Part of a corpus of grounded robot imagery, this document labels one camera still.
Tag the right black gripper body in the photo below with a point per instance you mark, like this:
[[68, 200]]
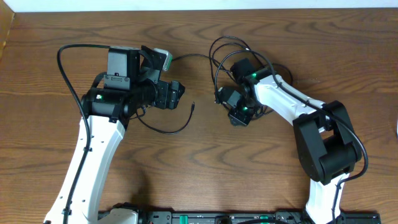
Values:
[[244, 111]]

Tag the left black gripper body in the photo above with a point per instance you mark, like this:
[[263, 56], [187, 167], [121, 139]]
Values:
[[162, 89]]

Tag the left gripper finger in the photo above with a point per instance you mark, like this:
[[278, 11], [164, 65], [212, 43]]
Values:
[[172, 99], [177, 89]]

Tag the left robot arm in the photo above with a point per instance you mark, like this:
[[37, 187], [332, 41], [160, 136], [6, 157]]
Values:
[[131, 82]]

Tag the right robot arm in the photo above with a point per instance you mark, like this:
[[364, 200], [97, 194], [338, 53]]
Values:
[[327, 145]]

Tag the cardboard panel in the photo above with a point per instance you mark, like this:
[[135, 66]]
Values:
[[6, 20]]

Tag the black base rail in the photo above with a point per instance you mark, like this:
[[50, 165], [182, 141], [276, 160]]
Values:
[[141, 217]]

